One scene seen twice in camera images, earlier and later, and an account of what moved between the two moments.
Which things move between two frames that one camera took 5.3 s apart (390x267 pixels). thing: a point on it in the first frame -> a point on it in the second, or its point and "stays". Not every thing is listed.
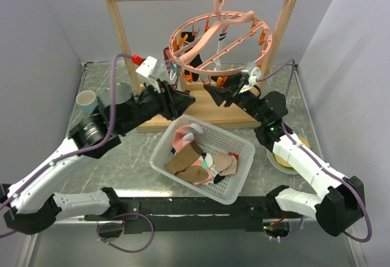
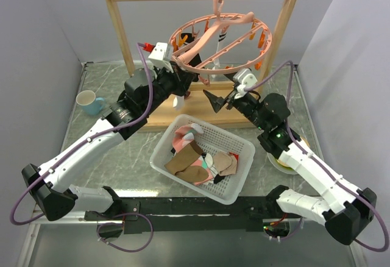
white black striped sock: (223, 33) stays
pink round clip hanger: (220, 43) stays
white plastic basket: (202, 157) stays
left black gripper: (173, 102) -> (181, 78)
